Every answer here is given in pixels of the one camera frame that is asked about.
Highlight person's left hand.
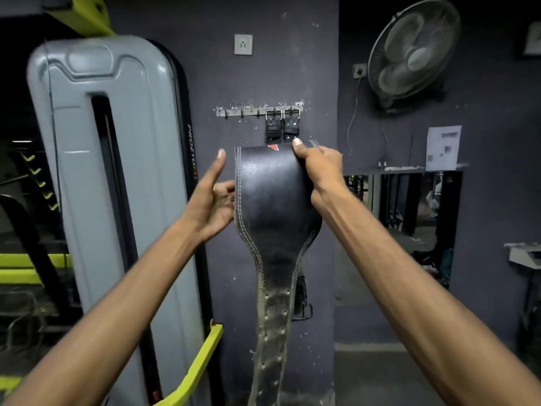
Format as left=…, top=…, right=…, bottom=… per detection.
left=181, top=148, right=237, bottom=246

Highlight person's right hand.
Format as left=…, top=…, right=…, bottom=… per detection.
left=291, top=137, right=352, bottom=211

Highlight black leather belt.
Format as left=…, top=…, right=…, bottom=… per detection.
left=233, top=141, right=323, bottom=406

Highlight black USI belt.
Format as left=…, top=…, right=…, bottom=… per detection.
left=264, top=108, right=283, bottom=143
left=282, top=108, right=302, bottom=144

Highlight metal wall hooks rack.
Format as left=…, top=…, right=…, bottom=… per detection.
left=215, top=106, right=304, bottom=120

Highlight person's left forearm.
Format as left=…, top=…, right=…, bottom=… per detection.
left=4, top=223, right=212, bottom=406

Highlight person's right forearm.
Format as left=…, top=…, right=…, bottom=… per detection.
left=312, top=186, right=541, bottom=406

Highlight grey weight stack cover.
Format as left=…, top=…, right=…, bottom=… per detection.
left=26, top=36, right=212, bottom=406

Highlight white paper notice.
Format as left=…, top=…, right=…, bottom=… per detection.
left=425, top=125, right=462, bottom=172

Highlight yellow background machine bars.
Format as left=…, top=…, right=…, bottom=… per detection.
left=0, top=252, right=73, bottom=286

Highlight white tray stand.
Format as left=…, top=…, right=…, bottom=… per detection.
left=504, top=242, right=541, bottom=334

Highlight thin fan cable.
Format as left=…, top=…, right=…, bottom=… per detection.
left=346, top=78, right=388, bottom=165

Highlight dark wall mirror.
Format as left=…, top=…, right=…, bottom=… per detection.
left=344, top=171, right=464, bottom=288

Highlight white wall fan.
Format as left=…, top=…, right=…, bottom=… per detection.
left=366, top=0, right=462, bottom=113

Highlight white wall socket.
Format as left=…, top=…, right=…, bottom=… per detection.
left=234, top=34, right=254, bottom=56

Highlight yellow machine top frame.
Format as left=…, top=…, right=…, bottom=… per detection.
left=42, top=0, right=116, bottom=37

